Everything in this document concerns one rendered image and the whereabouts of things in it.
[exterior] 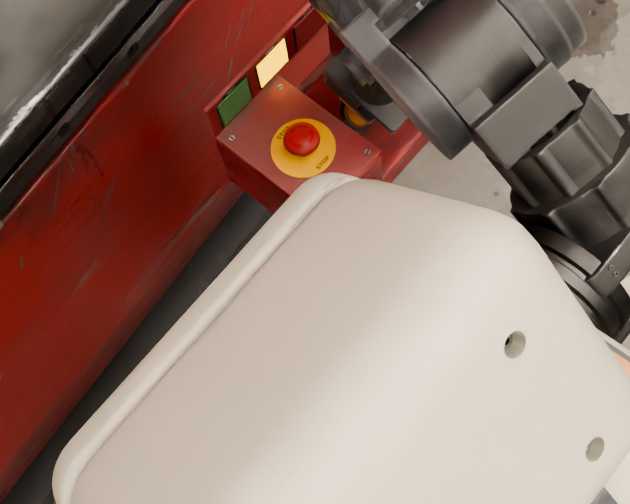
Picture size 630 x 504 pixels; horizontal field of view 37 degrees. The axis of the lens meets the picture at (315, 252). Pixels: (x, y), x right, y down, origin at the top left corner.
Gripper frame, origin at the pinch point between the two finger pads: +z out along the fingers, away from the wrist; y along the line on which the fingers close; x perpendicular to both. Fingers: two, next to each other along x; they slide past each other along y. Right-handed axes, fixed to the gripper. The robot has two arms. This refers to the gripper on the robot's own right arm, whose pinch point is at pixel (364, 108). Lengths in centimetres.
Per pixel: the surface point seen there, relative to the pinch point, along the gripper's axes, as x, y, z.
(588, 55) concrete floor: -67, -18, 71
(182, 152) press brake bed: 13.8, 17.4, 24.7
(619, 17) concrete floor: -78, -17, 71
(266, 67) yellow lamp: 6.5, 10.2, -6.8
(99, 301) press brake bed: 37, 13, 34
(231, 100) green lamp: 12.1, 10.2, -7.4
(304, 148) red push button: 10.9, 0.8, -8.3
